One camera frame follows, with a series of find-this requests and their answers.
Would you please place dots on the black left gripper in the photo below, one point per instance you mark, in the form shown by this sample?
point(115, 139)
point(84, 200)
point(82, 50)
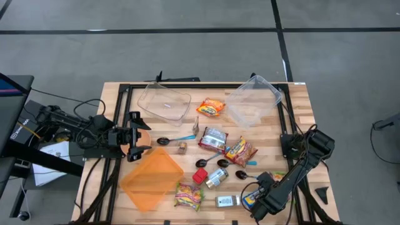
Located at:
point(120, 137)

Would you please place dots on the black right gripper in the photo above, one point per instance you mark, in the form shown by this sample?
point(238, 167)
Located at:
point(265, 180)

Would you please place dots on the yellow red ramen packet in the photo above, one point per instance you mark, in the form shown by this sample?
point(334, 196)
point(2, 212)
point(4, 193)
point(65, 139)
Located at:
point(240, 152)

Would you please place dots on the small glass spice jar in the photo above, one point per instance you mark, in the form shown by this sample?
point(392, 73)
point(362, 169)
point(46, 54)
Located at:
point(182, 147)

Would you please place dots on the silver white noodle packet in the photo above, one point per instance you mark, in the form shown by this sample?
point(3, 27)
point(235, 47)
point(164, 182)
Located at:
point(213, 139)

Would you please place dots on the red green ramen packet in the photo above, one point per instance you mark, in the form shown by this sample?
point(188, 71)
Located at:
point(188, 196)

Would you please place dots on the orange noodle packet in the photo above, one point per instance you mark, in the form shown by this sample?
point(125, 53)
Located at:
point(210, 107)

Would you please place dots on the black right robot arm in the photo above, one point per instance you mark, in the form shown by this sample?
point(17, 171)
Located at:
point(300, 168)

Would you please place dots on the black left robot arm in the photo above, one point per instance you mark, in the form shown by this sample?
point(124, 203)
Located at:
point(68, 120)

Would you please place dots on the clear empty plastic container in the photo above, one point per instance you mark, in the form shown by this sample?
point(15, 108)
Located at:
point(156, 103)

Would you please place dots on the glass seasoning jar white label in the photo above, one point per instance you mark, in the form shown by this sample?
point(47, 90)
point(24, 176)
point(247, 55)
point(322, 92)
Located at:
point(227, 201)

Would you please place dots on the orange translucent plastic container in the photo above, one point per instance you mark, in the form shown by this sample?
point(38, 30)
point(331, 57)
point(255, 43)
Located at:
point(150, 181)

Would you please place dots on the gold lidded labelled jar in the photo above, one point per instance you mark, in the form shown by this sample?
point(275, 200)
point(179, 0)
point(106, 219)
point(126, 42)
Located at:
point(216, 178)

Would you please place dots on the white paper sheet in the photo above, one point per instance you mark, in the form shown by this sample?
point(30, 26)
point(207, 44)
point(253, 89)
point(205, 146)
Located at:
point(59, 148)

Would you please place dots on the clear plastic square container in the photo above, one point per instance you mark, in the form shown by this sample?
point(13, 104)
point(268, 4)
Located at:
point(253, 103)

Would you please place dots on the white sticker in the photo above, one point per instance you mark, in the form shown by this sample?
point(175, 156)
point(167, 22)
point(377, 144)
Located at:
point(299, 83)

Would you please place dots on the black computer box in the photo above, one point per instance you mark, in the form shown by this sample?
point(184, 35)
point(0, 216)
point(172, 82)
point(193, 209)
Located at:
point(23, 129)

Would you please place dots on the black desk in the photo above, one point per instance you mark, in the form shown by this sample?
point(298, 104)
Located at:
point(12, 109)

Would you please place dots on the black caster wheel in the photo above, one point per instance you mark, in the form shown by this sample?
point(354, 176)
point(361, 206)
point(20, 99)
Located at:
point(23, 215)

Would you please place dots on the grey furniture base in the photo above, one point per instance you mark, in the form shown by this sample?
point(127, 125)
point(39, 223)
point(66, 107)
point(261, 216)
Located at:
point(389, 122)

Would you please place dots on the monitor screen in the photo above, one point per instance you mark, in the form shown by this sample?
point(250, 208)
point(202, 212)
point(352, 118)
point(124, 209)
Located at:
point(7, 87)

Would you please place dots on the black frame foot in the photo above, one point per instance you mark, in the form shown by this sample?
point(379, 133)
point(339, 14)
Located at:
point(178, 79)
point(252, 75)

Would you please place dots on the black metal table frame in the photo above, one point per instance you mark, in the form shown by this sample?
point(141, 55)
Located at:
point(203, 85)

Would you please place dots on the black edge bracket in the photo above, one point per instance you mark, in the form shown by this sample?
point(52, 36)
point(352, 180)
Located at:
point(167, 222)

